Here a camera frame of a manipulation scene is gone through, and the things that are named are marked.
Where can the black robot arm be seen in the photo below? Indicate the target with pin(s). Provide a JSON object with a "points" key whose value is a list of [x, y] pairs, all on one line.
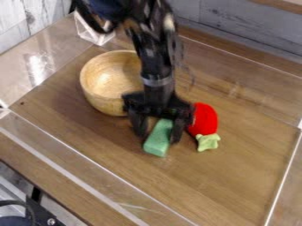
{"points": [[150, 25]]}

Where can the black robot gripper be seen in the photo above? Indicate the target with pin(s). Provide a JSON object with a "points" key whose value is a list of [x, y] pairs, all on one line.
{"points": [[158, 101]]}

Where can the brown wooden bowl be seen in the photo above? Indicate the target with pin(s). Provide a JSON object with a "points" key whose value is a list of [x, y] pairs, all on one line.
{"points": [[110, 75]]}

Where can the green rectangular block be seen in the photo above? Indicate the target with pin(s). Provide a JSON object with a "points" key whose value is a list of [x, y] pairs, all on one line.
{"points": [[158, 141]]}

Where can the red plush strawberry toy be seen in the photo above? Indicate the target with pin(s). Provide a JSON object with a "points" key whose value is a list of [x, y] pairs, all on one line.
{"points": [[203, 127]]}

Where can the clear acrylic tray walls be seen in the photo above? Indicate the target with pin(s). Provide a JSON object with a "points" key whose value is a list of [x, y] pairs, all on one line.
{"points": [[83, 158]]}

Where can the black metal bracket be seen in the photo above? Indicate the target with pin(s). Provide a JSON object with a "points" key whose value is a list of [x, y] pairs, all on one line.
{"points": [[44, 218]]}

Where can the clear acrylic corner bracket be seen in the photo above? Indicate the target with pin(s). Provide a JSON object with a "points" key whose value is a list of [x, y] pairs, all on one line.
{"points": [[88, 34]]}

